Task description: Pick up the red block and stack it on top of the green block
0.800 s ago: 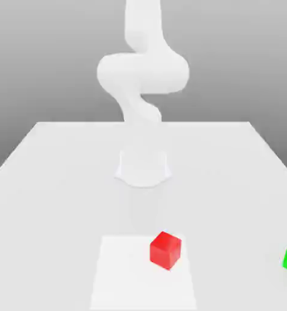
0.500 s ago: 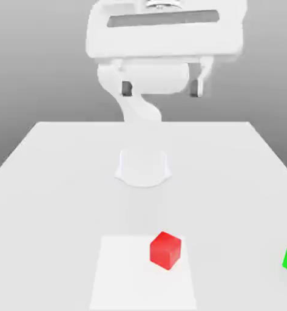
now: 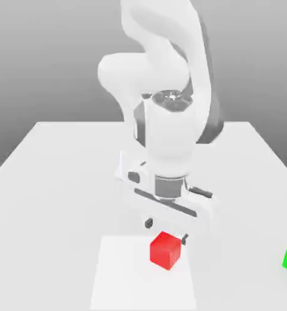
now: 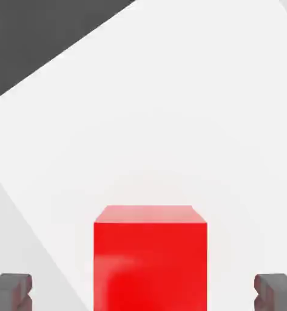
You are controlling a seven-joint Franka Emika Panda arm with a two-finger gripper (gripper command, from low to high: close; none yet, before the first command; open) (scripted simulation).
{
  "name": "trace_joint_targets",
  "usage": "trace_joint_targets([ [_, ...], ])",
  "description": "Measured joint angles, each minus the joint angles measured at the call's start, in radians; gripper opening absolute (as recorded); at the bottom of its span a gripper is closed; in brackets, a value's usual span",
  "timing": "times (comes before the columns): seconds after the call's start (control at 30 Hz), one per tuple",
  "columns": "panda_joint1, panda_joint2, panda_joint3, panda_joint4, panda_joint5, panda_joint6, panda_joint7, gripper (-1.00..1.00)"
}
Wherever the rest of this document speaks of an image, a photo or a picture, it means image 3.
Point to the small red cube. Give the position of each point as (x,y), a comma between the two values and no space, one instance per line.
(165,250)

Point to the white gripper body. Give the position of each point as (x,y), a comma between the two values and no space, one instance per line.
(172,213)

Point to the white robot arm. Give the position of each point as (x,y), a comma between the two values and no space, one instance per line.
(167,136)

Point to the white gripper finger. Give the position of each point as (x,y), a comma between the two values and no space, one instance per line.
(185,238)
(148,223)

